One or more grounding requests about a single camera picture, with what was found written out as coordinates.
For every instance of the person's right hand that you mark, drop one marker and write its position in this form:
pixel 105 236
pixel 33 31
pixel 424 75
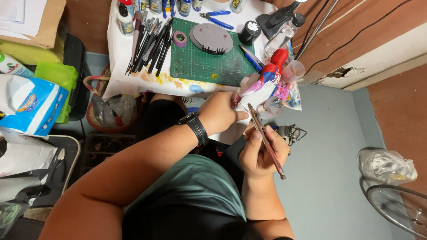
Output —
pixel 260 160

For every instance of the person's left hand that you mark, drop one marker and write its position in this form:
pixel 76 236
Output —
pixel 218 111

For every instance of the white paper towel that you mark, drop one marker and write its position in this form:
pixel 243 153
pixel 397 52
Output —
pixel 230 134

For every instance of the red and blue action figure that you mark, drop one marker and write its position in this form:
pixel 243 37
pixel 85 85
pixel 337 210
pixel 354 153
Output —
pixel 272 71

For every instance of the black wrist watch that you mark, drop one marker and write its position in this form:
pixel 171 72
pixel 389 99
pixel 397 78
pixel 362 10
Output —
pixel 195 126

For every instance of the metal airbrush holder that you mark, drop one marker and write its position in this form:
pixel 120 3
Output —
pixel 292 133

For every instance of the small round glass jar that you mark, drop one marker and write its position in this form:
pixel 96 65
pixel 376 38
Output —
pixel 271 107

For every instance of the green cutting mat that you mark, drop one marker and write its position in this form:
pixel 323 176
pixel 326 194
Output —
pixel 200 60

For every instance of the black shorts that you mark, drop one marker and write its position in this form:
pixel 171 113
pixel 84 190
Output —
pixel 163 113

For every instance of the blue hobby knife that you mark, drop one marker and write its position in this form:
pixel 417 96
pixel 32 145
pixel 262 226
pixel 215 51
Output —
pixel 251 58

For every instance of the teal shirt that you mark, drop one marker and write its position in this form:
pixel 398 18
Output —
pixel 196 186

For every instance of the paint stained palette paper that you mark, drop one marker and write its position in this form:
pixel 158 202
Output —
pixel 289 95

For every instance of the grey round display base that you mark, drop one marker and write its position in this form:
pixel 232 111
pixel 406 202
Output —
pixel 210 38

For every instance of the purple masking tape roll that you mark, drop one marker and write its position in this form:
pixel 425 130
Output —
pixel 180 38

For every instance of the clear plastic cup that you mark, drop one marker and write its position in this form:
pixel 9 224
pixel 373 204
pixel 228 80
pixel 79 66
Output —
pixel 293 71

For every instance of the black paint jar splattered lid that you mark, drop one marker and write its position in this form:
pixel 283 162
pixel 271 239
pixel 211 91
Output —
pixel 250 32

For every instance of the bunch of black paintbrushes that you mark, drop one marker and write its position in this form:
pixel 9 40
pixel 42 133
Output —
pixel 150 43

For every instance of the clear bottle with black cap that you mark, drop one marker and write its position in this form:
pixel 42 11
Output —
pixel 282 35

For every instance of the paint bottle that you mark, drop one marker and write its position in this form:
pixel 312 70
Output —
pixel 142 4
pixel 236 5
pixel 197 4
pixel 155 5
pixel 184 6

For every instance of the woven basket with plastic bags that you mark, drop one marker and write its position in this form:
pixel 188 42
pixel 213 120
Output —
pixel 110 110

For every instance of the black crate of small bottles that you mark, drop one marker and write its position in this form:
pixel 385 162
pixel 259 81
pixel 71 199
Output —
pixel 106 150

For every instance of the clear plastic bag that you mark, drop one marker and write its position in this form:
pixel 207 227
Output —
pixel 383 166

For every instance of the metal pole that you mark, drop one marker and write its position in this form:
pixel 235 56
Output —
pixel 315 30

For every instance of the white bottle with black cap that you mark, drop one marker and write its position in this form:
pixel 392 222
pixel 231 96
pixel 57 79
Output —
pixel 125 22

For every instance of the green plastic box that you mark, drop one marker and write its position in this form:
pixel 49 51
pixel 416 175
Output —
pixel 58 83

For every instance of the black stool with white rim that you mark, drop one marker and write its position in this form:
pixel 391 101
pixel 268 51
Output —
pixel 63 166

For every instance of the blue and white wipes packet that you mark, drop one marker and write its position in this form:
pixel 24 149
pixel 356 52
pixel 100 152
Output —
pixel 30 103

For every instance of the yellow cloth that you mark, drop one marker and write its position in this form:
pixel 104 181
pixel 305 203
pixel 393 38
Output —
pixel 30 53

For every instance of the brown envelope with papers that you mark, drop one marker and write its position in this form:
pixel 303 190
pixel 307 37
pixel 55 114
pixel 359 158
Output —
pixel 40 23

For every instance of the white plastic bag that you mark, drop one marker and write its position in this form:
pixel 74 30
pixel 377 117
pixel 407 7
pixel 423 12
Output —
pixel 23 156

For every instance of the white and green pouch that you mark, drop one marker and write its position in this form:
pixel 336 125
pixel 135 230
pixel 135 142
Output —
pixel 11 66

